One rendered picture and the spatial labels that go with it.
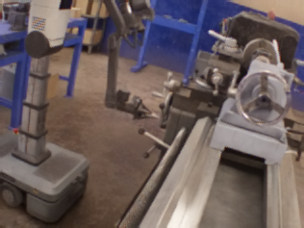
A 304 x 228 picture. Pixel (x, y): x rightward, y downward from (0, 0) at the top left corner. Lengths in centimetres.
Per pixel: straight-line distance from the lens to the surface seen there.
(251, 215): 140
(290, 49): 264
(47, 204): 213
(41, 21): 200
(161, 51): 621
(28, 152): 229
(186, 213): 109
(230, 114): 154
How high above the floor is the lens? 143
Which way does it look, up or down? 19 degrees down
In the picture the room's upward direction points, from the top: 14 degrees clockwise
